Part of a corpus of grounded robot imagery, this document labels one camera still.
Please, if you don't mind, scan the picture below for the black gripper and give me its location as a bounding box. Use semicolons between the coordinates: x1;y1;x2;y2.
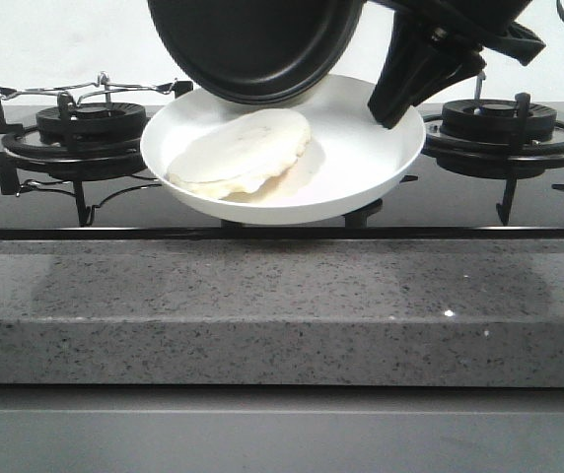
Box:
368;0;545;128

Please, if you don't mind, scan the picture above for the white plate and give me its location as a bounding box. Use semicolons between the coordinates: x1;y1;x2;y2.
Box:
140;75;425;225

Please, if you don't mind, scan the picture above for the black frying pan mint handle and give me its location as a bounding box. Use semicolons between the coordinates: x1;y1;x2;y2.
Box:
148;0;364;104

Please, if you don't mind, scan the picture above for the fried egg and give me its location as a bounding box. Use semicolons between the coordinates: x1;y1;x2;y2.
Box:
167;108;312;199

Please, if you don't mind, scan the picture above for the black burner head right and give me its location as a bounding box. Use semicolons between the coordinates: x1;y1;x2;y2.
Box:
440;100;557;144

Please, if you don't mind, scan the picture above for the black burner head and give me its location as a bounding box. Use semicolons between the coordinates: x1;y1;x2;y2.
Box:
35;102;147;140
440;100;557;144

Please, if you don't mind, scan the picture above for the black pan support right burner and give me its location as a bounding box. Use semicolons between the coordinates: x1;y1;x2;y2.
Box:
423;73;564;168

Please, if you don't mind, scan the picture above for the black pan support burner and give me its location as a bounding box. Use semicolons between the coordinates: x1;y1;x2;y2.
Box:
423;73;564;168
0;81;194;171

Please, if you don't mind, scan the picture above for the black burner head left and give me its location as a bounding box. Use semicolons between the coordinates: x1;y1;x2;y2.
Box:
35;102;147;140

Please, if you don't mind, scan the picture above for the black pan support left burner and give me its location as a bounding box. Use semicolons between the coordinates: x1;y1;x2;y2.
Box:
0;81;194;171

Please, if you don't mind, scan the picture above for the black glass gas cooktop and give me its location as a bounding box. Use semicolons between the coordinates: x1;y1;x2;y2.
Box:
0;113;564;239

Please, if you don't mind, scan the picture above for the grey cabinet drawer front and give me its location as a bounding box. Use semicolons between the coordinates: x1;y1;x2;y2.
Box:
0;386;564;472

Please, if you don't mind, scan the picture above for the wire pan trivet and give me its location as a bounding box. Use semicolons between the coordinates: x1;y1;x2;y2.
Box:
0;71;193;105

